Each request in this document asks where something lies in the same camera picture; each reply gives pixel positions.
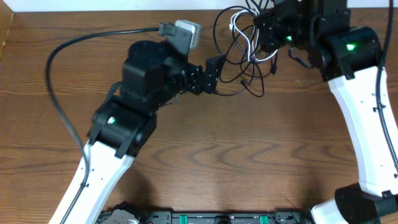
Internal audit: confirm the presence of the wooden side board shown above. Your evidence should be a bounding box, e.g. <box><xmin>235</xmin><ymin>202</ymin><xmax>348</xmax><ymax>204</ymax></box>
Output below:
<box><xmin>0</xmin><ymin>0</ymin><xmax>14</xmax><ymax>57</ymax></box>

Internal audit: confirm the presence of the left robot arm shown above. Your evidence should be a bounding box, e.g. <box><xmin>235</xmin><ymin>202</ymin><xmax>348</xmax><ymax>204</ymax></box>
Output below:
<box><xmin>50</xmin><ymin>40</ymin><xmax>226</xmax><ymax>223</ymax></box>

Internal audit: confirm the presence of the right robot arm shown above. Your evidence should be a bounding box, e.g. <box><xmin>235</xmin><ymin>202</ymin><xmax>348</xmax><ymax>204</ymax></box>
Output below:
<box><xmin>253</xmin><ymin>0</ymin><xmax>397</xmax><ymax>223</ymax></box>

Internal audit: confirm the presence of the black USB cable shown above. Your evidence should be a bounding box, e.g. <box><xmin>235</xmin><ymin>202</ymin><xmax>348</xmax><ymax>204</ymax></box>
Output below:
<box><xmin>214</xmin><ymin>24</ymin><xmax>280</xmax><ymax>98</ymax></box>
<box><xmin>212</xmin><ymin>5</ymin><xmax>279</xmax><ymax>85</ymax></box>

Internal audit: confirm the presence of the white USB cable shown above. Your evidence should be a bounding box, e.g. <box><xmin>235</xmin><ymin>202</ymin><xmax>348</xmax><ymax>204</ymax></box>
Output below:
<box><xmin>229</xmin><ymin>8</ymin><xmax>279</xmax><ymax>63</ymax></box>

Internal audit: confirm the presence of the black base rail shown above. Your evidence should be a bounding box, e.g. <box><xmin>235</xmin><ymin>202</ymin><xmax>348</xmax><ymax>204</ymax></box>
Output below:
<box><xmin>95</xmin><ymin>202</ymin><xmax>313</xmax><ymax>224</ymax></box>

